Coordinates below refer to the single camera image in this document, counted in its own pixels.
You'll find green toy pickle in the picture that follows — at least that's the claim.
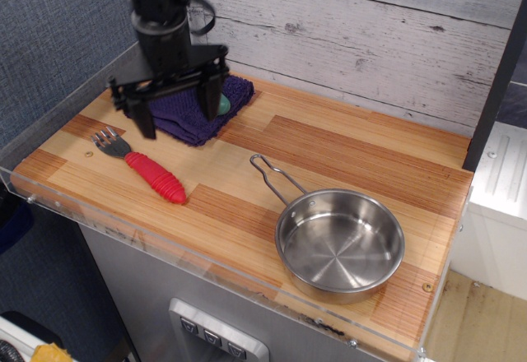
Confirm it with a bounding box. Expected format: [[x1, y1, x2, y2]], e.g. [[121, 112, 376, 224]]
[[217, 94, 231, 116]]

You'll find purple folded cloth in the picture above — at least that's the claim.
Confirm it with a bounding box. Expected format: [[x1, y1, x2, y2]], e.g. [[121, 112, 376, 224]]
[[148, 76, 255, 146]]

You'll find clear acrylic table guard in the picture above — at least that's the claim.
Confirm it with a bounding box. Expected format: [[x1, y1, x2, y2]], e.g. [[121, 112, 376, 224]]
[[1, 28, 480, 348]]

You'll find red handled metal fork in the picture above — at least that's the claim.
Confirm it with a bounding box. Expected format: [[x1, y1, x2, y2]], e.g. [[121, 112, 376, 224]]
[[91, 126, 187, 204]]

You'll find yellow object bottom left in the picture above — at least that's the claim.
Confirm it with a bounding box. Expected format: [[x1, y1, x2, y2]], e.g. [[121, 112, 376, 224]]
[[30, 343, 73, 362]]

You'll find white ribbed box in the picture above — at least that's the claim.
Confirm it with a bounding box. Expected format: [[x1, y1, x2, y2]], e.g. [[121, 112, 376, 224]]
[[450, 122, 526, 299]]

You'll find dark vertical post right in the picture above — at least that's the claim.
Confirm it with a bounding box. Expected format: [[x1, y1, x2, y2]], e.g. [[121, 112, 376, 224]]
[[463, 0, 526, 172]]

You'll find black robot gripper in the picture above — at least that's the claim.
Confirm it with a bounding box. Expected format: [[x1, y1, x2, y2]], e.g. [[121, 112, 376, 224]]
[[107, 20, 229, 139]]

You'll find small steel saucepan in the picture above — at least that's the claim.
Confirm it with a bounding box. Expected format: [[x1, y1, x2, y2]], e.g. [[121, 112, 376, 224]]
[[249, 154, 407, 306]]

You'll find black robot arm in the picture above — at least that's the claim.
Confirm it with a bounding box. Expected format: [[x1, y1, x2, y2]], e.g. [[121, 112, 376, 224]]
[[107, 0, 229, 139]]

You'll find silver toy fridge cabinet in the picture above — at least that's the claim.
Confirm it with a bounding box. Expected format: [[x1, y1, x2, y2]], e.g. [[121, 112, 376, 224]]
[[82, 226, 422, 361]]

